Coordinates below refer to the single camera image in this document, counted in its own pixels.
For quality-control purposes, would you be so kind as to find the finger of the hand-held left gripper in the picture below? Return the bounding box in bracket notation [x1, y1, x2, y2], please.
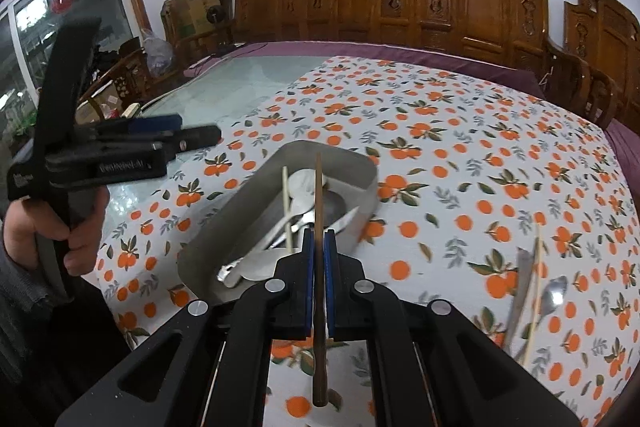
[99, 124, 223, 158]
[96, 113, 183, 138]

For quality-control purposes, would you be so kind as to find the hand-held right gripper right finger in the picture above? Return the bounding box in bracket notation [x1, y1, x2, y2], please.
[324, 229, 583, 427]

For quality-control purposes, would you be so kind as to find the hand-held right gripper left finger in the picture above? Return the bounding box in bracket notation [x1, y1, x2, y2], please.
[54, 228, 316, 427]

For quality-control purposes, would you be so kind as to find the white plastic spoon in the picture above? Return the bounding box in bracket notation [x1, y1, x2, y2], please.
[289, 169, 327, 198]
[239, 248, 297, 283]

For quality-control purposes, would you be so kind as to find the white plastic knife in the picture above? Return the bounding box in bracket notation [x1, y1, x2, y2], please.
[325, 206, 361, 234]

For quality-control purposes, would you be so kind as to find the white plastic fork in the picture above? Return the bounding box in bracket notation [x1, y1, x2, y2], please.
[216, 213, 303, 289]

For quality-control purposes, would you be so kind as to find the metal spoon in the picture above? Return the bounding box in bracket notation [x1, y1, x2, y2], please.
[530, 276, 569, 329]
[289, 196, 317, 233]

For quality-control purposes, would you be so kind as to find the dark wooden chopstick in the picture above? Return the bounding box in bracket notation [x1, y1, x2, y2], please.
[311, 153, 330, 408]

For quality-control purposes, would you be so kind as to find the metal tray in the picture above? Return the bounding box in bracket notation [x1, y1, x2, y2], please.
[176, 139, 378, 308]

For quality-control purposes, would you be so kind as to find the person's left forearm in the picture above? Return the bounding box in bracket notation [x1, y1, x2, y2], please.
[0, 234, 133, 413]

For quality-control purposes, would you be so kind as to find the person's left hand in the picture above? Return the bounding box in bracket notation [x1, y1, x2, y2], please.
[4, 188, 110, 276]

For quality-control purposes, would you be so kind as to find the wooden chair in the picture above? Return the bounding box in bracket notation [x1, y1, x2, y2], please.
[80, 48, 181, 122]

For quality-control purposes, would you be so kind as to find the clear plastic bag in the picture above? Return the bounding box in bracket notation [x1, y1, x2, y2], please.
[141, 28, 176, 75]

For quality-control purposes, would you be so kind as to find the large cardboard box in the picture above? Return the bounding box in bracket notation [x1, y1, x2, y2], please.
[162, 0, 223, 40]

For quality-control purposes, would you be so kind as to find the orange fruit print tablecloth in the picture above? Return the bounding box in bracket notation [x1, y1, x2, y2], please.
[95, 55, 626, 427]

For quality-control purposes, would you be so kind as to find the purple sofa cushion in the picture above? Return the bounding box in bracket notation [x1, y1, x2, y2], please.
[184, 39, 546, 100]

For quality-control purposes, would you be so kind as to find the purple armchair cushion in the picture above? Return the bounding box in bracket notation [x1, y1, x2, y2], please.
[605, 122, 640, 158]

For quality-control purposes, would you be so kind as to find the carved wooden armchair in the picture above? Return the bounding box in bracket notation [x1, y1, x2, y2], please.
[542, 0, 640, 132]

